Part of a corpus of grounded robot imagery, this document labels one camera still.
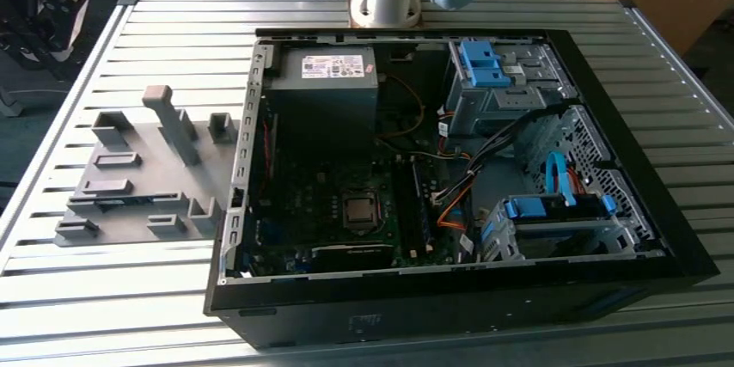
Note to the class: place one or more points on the green RAM stick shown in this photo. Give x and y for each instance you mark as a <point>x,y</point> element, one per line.
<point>132,202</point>

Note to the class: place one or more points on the black RAM slot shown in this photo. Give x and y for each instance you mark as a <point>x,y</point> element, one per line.
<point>403,203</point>

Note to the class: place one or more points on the grey stand foot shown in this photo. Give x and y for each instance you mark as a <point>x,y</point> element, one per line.
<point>8,102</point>

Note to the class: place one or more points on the grey parts rack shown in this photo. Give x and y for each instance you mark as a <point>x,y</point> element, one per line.
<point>148,160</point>

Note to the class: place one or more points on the grey power supply unit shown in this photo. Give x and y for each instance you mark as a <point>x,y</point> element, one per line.
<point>320,105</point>

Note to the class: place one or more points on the green motherboard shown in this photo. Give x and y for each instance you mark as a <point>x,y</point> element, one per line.
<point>310,195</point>

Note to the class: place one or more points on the silver CPU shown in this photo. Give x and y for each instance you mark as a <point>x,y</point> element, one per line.
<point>360,210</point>

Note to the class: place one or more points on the CPU socket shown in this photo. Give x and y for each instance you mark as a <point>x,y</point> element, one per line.
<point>360,228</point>

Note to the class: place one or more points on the black graphics card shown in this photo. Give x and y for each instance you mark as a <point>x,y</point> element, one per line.
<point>350,257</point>

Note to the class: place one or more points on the blue drive carrier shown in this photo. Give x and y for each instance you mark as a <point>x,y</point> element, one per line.
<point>485,70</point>

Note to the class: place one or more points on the grey drive cage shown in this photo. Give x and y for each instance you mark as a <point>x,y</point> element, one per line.
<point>515,100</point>

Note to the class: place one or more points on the black open PC case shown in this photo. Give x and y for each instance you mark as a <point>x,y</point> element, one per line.
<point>402,311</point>

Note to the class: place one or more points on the hard disk in blue carrier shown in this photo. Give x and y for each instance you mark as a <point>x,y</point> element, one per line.
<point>530,208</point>

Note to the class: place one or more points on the grey disk bay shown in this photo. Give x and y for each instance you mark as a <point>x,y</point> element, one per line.
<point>573,227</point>

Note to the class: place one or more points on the white-edged wrist camera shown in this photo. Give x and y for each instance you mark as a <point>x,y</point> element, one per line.
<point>71,27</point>

